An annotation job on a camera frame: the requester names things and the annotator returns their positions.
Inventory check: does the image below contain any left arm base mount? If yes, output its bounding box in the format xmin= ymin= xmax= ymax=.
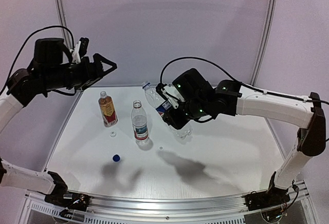
xmin=44 ymin=171 xmax=90 ymax=218

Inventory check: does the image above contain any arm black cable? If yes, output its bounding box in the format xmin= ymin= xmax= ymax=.
xmin=159 ymin=56 xmax=329 ymax=142
xmin=0 ymin=25 xmax=75 ymax=96

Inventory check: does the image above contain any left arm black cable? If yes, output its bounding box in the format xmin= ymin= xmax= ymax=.
xmin=0 ymin=25 xmax=75 ymax=96

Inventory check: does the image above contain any blue cap water bottle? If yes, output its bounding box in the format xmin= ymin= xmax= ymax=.
xmin=142 ymin=81 xmax=192 ymax=139

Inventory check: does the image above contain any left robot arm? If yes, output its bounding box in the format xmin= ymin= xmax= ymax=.
xmin=1 ymin=38 xmax=117 ymax=196

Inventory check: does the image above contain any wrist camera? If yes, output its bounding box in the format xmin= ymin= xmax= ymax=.
xmin=70 ymin=38 xmax=89 ymax=64
xmin=156 ymin=83 xmax=180 ymax=109

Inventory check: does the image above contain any blue bottle cap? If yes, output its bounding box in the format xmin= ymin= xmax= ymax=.
xmin=112 ymin=154 xmax=121 ymax=162

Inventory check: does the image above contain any white bottle cap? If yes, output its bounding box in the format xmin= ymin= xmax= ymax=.
xmin=110 ymin=130 xmax=116 ymax=138

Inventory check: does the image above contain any red cap water bottle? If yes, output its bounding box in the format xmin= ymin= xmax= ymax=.
xmin=131 ymin=100 xmax=149 ymax=146

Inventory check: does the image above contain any left aluminium wall post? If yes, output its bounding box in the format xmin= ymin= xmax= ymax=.
xmin=52 ymin=0 xmax=85 ymax=91

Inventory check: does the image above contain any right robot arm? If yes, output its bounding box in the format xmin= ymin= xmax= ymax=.
xmin=156 ymin=68 xmax=326 ymax=191

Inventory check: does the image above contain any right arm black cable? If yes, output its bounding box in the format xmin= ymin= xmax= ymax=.
xmin=159 ymin=56 xmax=329 ymax=142

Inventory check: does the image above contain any aluminium wall post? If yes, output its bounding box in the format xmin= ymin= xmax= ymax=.
xmin=52 ymin=0 xmax=85 ymax=91
xmin=250 ymin=0 xmax=276 ymax=86

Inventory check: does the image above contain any aluminium front rail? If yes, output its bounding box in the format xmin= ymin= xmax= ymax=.
xmin=24 ymin=180 xmax=316 ymax=224

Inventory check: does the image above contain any right aluminium wall post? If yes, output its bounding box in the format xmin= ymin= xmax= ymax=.
xmin=250 ymin=0 xmax=276 ymax=86

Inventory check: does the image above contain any gold label drink bottle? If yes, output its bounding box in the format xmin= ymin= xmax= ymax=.
xmin=98 ymin=91 xmax=118 ymax=127

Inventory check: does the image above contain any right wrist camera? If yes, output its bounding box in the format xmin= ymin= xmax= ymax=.
xmin=156 ymin=83 xmax=180 ymax=109

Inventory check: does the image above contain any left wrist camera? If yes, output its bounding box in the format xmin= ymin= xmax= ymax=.
xmin=70 ymin=38 xmax=89 ymax=64

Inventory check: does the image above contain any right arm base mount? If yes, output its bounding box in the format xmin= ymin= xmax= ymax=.
xmin=243 ymin=180 xmax=299 ymax=223

